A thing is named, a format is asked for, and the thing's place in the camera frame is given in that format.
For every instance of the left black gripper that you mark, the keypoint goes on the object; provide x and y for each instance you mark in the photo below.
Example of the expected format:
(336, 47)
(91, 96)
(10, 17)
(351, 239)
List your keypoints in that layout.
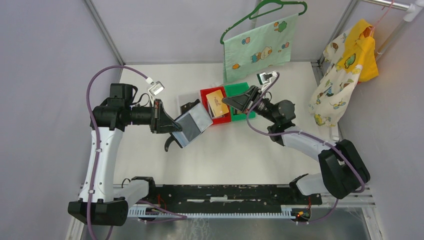
(167, 124)

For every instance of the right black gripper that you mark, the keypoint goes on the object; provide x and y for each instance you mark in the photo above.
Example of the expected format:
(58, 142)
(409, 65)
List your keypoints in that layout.
(244, 102)

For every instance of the black leather card holder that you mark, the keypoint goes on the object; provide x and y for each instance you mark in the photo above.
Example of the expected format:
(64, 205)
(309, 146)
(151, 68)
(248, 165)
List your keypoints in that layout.
(194, 122)

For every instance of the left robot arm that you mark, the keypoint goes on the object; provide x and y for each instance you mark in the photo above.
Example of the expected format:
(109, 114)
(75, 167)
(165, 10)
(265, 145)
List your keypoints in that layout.
(99, 202)

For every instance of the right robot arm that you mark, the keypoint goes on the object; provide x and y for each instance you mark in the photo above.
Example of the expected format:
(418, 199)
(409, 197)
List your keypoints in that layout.
(342, 170)

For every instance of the black card stack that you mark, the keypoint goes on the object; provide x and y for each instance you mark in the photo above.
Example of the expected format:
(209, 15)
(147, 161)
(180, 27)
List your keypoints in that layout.
(186, 107)

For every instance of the clear plastic bin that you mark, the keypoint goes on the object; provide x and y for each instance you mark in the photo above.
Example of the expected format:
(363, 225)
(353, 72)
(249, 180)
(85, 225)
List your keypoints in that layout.
(188, 97)

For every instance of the red plastic bin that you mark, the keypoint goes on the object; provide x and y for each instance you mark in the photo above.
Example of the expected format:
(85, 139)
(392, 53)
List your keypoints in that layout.
(223, 120)

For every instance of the light green printed cloth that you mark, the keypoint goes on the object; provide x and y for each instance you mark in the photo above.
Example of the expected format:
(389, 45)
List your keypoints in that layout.
(259, 48)

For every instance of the white printed garment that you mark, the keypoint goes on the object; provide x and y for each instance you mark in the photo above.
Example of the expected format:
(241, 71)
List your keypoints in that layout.
(329, 101)

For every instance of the green clothes hanger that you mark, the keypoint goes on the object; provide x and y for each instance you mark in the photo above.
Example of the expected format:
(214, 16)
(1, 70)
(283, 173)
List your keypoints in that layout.
(256, 12)

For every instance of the yellow garment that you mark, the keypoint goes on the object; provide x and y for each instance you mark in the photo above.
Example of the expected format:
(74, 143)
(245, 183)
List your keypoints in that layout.
(359, 52)

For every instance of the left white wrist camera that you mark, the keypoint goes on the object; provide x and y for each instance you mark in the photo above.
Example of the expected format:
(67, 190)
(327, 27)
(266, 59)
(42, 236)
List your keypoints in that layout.
(154, 88)

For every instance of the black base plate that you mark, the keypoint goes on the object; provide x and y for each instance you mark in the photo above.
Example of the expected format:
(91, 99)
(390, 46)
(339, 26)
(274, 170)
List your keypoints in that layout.
(229, 199)

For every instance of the white slotted cable duct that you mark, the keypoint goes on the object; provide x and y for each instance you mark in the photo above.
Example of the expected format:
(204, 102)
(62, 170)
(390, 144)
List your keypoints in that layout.
(145, 211)

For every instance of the metal hanging rail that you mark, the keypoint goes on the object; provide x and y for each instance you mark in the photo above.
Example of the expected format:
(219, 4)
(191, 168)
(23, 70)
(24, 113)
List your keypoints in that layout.
(396, 17)

